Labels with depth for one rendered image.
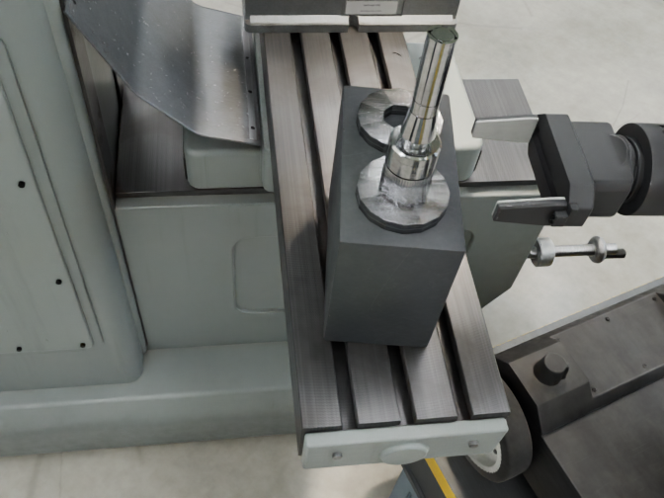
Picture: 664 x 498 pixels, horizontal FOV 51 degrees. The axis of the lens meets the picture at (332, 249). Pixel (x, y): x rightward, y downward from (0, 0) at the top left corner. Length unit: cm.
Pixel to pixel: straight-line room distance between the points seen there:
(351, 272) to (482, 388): 22
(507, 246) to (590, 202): 78
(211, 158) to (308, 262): 34
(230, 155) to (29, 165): 29
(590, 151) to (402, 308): 24
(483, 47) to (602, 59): 45
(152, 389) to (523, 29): 202
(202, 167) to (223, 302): 39
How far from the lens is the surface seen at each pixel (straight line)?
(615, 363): 129
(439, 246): 66
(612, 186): 67
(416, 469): 146
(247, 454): 171
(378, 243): 65
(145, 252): 131
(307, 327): 81
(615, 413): 127
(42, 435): 166
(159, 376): 158
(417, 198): 66
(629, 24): 318
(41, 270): 126
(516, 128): 72
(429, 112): 60
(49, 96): 100
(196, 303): 146
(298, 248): 87
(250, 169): 116
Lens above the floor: 161
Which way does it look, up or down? 53 degrees down
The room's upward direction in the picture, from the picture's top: 8 degrees clockwise
